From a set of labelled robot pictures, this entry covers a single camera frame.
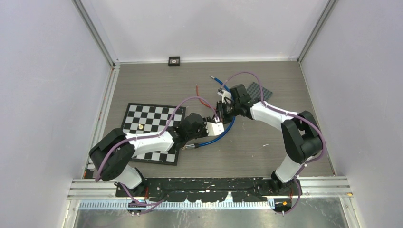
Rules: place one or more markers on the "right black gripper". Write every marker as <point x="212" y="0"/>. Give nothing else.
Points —
<point x="220" y="113"/>

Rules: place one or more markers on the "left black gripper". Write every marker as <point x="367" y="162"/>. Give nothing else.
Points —
<point x="206" y="133"/>

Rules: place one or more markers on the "blue cable lock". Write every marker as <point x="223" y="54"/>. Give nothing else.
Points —
<point x="197" y="145"/>

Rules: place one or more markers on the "red cable padlock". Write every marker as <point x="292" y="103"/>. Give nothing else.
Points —
<point x="202" y="101"/>

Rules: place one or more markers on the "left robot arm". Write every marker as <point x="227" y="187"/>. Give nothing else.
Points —
<point x="113" y="153"/>

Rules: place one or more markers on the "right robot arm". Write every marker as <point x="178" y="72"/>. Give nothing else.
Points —
<point x="300" y="134"/>

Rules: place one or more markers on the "grey building plate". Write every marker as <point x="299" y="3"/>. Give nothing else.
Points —
<point x="255" y="93"/>

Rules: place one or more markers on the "black white chessboard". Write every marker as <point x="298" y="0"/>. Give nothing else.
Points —
<point x="153" y="118"/>

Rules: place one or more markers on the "small black square device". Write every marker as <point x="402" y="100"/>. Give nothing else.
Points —
<point x="174" y="61"/>

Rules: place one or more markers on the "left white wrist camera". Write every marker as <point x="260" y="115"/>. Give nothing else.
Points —
<point x="214" y="127"/>

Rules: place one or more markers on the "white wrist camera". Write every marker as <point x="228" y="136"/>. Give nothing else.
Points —
<point x="226" y="97"/>
<point x="214" y="127"/>

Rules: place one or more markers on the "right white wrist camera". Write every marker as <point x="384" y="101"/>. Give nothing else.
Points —
<point x="226" y="97"/>

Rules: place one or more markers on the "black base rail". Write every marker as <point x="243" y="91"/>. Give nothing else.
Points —
<point x="207" y="190"/>

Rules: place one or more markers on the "aluminium frame rail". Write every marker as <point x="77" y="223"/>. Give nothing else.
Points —
<point x="127" y="204"/>

